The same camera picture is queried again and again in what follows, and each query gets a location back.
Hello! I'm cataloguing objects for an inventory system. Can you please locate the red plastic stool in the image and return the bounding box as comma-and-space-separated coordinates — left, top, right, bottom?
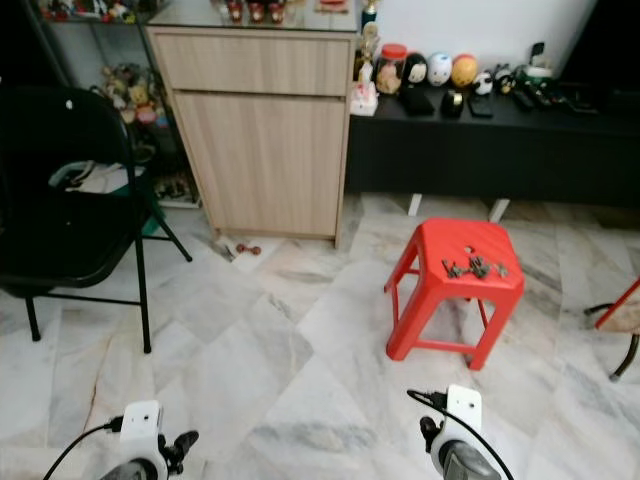
383, 217, 528, 372

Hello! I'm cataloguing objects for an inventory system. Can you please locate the dark metal key bunch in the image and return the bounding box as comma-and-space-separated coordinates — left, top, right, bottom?
441, 255, 510, 282

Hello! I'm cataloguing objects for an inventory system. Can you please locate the red framed chair leg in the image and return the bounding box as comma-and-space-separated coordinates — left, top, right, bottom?
584, 275, 640, 383

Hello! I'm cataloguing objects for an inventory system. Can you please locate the black folding chair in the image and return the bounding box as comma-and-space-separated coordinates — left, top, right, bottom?
0, 85, 194, 354

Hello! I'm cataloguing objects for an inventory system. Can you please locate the black low console bench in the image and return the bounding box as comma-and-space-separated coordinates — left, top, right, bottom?
344, 93, 640, 210

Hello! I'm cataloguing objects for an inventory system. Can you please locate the white cloth bundle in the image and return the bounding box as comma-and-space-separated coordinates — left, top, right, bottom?
49, 160, 136, 195

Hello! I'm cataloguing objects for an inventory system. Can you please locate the light wooden cabinet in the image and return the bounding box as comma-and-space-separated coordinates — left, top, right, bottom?
145, 25, 360, 250

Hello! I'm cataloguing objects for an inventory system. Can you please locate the black pouch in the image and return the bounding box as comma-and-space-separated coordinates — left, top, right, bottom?
397, 88, 437, 117

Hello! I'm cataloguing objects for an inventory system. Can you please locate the white pink figurine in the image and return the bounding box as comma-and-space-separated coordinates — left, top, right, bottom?
349, 58, 379, 117

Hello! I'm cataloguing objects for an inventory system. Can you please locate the plush toy cluster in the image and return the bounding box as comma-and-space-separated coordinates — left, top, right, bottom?
100, 63, 161, 126

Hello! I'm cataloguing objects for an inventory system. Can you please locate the black white-faced figure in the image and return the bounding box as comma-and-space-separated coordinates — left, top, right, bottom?
403, 52, 429, 89

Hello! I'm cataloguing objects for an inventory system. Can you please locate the orange yellow round figure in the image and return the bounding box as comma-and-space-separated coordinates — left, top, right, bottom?
451, 53, 479, 89

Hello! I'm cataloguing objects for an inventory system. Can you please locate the white round mask figure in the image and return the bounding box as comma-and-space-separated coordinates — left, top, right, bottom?
426, 51, 453, 87

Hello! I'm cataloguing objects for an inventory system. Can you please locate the glass jar with red lid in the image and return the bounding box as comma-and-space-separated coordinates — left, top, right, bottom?
376, 43, 409, 96

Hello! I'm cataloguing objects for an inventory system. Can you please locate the green white bowl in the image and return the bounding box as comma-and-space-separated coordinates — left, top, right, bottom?
520, 64, 557, 89

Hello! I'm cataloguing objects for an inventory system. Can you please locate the glass display shelf unit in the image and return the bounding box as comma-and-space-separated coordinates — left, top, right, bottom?
28, 0, 201, 208

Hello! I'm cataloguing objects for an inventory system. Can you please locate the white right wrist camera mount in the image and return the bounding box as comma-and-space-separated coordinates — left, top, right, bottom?
444, 384, 484, 442

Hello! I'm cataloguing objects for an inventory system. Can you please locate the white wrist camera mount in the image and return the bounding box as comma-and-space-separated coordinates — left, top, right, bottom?
121, 399, 167, 467
444, 384, 484, 442

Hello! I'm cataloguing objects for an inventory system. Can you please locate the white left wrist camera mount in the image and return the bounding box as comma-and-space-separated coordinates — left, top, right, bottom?
121, 399, 167, 467

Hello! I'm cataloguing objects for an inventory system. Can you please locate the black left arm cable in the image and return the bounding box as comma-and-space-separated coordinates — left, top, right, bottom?
43, 417, 127, 480

